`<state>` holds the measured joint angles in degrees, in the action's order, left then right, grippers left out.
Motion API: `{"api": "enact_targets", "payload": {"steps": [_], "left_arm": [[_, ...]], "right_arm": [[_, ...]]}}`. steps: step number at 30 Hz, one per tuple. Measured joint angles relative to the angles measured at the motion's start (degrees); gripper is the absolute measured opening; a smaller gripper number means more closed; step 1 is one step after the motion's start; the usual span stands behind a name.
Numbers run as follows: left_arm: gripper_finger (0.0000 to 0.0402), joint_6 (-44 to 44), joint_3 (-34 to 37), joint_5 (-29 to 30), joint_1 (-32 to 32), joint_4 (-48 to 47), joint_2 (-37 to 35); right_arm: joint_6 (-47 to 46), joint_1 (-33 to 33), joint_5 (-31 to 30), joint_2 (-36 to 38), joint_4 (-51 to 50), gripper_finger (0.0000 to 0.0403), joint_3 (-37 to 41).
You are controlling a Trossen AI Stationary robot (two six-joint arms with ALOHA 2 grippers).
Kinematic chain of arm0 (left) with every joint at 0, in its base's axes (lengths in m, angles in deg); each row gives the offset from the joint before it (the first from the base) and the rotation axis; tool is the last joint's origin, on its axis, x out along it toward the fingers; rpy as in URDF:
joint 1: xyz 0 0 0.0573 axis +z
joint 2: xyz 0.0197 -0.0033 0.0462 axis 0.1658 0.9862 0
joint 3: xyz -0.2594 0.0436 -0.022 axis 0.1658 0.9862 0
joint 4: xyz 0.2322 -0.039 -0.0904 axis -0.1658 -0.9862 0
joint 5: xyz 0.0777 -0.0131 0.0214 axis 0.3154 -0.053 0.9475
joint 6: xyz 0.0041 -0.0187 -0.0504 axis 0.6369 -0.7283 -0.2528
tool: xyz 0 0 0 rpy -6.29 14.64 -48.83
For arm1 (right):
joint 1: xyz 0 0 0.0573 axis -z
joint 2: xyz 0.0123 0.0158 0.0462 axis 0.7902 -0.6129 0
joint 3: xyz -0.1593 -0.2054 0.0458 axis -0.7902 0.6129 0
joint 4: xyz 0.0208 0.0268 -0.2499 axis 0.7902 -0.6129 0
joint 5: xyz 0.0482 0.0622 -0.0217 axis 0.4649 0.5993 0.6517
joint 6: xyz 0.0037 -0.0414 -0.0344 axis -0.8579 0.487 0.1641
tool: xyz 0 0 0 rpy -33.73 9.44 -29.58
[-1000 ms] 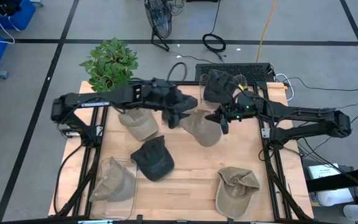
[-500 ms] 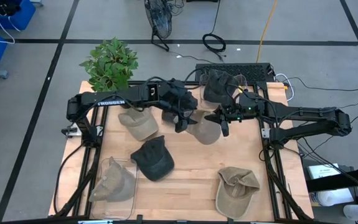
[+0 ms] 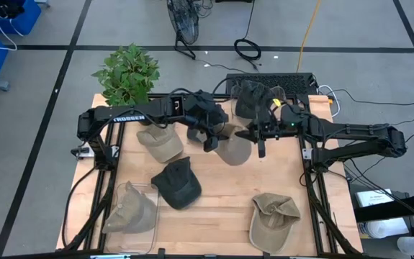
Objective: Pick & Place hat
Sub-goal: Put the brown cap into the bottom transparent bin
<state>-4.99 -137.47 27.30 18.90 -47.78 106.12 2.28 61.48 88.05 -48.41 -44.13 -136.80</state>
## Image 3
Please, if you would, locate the white paper roll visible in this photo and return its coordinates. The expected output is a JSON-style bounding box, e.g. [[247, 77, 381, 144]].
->
[[363, 217, 409, 238]]

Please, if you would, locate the tan corduroy baseball cap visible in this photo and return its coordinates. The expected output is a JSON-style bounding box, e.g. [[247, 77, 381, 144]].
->
[[248, 192, 302, 255]]

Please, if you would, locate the yellow cable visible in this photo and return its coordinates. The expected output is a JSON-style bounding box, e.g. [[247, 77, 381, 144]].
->
[[295, 0, 323, 73]]

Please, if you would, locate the black floor fan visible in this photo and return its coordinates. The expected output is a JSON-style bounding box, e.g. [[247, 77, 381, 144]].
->
[[166, 0, 200, 60]]

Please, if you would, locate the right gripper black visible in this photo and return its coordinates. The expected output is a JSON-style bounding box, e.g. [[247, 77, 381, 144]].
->
[[235, 106, 284, 158]]

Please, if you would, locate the green plant in black pot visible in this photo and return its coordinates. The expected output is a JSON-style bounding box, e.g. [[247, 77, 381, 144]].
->
[[91, 42, 161, 127]]

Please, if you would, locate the white cable with orange plug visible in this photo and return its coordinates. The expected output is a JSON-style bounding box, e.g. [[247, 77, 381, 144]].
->
[[317, 84, 341, 119]]

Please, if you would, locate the white paper sheet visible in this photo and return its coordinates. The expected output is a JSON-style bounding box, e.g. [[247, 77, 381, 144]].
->
[[356, 188, 395, 208]]

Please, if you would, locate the beige baseball cap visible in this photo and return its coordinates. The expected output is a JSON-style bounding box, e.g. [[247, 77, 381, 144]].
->
[[136, 123, 185, 164], [212, 123, 253, 167]]

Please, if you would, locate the black cable with coil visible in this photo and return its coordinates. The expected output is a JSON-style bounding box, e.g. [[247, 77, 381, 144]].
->
[[233, 0, 263, 71]]

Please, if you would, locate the black baseball cap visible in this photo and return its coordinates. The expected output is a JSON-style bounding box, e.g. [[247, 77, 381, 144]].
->
[[150, 156, 203, 211]]

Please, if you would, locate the long black floor cable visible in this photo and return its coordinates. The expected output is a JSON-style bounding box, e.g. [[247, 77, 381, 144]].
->
[[327, 88, 414, 107]]

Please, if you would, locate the black shelf unit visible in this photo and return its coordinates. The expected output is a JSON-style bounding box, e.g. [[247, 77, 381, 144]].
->
[[348, 185, 414, 259]]

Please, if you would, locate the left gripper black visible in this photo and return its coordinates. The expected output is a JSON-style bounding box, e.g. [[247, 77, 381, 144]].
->
[[184, 90, 231, 153]]

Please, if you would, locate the khaki baseball cap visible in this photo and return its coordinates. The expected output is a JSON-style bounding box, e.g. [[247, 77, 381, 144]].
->
[[101, 181, 158, 235]]

